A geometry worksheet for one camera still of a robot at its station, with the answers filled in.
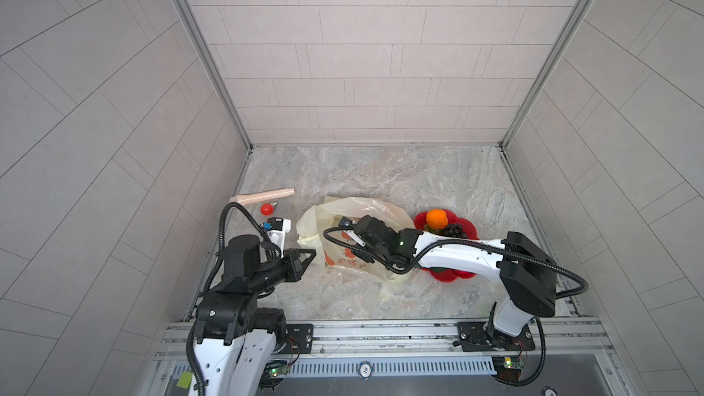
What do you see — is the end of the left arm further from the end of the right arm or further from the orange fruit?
the orange fruit

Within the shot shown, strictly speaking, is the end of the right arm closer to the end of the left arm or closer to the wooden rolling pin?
the end of the left arm

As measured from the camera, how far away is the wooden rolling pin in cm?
96
